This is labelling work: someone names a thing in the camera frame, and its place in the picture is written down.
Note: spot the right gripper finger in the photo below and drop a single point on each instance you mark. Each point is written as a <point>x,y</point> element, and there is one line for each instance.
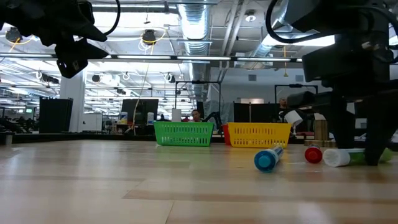
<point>342,124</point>
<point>379,130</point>

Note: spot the yellow plastic basket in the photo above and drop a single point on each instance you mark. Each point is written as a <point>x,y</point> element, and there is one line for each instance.
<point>259,134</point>

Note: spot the black rig frame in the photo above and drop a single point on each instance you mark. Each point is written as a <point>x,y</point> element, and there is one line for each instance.
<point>295,85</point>

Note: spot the light blue Expo marker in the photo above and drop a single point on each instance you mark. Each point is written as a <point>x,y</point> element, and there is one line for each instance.
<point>267,159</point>

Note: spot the black partition panel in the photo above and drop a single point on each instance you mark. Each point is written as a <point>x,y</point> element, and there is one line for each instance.
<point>255,112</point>

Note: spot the black cabinet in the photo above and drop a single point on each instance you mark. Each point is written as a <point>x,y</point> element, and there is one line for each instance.
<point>56,115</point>

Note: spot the white bulb brass lamp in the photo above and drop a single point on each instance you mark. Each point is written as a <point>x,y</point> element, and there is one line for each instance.
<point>321,130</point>

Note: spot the person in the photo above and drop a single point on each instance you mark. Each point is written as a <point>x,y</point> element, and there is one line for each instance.
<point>283,104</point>
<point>196,115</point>

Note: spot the red plastic basket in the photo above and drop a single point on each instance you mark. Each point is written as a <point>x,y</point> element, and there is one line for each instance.
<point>226,135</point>

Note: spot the white cylinder object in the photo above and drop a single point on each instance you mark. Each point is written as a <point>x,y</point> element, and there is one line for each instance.
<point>293,118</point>

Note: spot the maroon Expo marker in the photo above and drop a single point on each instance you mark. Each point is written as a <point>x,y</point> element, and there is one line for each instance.
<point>313,154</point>

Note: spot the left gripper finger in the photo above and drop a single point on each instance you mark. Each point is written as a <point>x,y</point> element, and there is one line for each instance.
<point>77,56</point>
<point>93,32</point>

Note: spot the silver air duct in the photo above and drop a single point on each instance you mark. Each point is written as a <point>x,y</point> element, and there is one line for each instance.
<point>194,25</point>

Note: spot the plastic bottle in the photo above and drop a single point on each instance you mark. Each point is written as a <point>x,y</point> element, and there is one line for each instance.
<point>123,118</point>
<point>150,119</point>

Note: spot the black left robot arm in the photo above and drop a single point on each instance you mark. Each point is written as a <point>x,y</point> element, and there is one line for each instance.
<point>9,9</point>

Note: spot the green plastic basket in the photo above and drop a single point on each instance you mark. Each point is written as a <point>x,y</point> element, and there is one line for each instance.
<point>183,133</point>

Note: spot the light green Expo marker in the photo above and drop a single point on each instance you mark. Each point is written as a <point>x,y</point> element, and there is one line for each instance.
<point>339,157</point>

